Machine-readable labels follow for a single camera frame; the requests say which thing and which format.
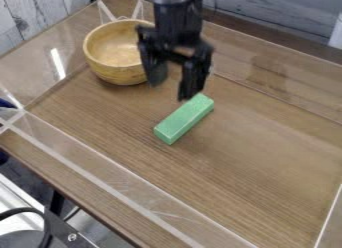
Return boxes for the black cable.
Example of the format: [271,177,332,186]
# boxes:
[0,206,53,248]

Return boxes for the brown wooden bowl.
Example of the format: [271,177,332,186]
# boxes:
[82,19,152,86]

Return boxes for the green rectangular block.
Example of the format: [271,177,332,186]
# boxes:
[153,93,213,145]

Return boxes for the blue object at left edge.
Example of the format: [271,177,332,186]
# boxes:
[0,98,17,109]

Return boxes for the black table leg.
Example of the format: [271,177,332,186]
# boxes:
[49,191,65,216]

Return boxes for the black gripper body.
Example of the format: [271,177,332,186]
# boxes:
[136,0,213,64]

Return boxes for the black metal bracket with screw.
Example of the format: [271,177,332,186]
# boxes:
[44,211,98,248]

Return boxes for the clear acrylic tray walls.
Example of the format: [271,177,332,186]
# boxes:
[0,0,342,248]

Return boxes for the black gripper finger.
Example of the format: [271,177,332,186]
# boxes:
[177,57,211,101]
[137,42,168,87]

